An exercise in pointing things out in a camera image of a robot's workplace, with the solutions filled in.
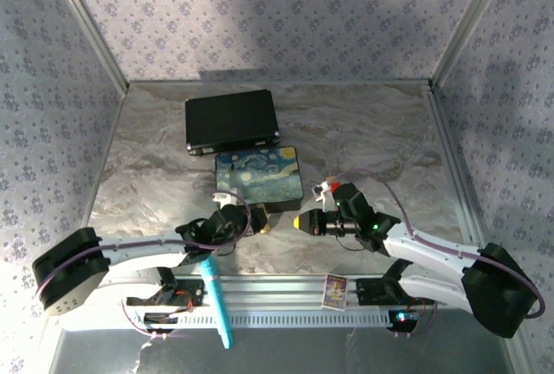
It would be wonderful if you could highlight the starry night painted box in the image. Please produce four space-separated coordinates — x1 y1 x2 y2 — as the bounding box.
215 145 306 214

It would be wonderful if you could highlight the small picture card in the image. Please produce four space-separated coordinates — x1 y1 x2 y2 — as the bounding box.
320 273 349 313

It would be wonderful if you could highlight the teal marker pen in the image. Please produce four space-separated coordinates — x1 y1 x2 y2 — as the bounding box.
198 259 235 351

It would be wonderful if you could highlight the black hard case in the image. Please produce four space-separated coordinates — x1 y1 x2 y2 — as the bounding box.
184 88 281 158

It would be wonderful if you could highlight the aluminium mounting rail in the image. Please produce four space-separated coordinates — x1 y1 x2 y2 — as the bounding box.
171 274 434 308

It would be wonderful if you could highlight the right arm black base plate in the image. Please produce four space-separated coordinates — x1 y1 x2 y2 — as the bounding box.
354 277 439 334

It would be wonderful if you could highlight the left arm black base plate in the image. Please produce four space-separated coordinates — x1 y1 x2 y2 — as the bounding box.
123 280 207 334

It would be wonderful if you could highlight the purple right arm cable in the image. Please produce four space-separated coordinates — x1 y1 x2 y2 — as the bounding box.
331 168 545 319

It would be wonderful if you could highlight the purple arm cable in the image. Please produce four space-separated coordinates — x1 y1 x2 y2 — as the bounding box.
331 168 545 319
34 191 254 301

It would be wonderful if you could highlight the white slotted cable duct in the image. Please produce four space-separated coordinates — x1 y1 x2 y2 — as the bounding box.
129 308 400 330

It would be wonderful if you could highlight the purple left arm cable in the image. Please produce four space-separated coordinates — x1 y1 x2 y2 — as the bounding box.
34 191 254 301

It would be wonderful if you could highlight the aluminium table side rail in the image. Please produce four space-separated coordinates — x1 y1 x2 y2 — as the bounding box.
426 81 531 374

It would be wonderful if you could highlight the aluminium corner post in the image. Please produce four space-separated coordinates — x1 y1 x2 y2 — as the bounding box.
430 0 508 87
42 0 130 91

